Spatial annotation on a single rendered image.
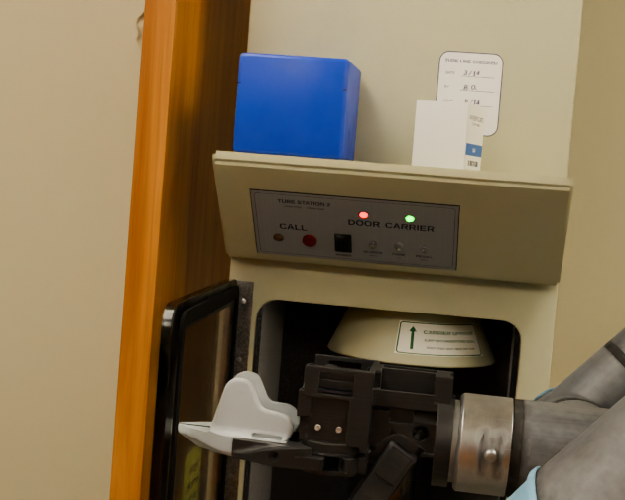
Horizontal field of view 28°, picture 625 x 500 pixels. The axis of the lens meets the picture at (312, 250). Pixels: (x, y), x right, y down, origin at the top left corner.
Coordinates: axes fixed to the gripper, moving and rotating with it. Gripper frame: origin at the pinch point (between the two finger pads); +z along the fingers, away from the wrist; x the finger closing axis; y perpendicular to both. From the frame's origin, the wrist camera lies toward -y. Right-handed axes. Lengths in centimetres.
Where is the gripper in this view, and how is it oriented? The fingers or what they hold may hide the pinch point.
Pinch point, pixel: (193, 437)
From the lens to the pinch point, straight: 99.3
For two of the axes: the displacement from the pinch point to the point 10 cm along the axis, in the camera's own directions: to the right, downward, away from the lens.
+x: -1.2, 0.4, -9.9
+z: -9.9, -1.0, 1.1
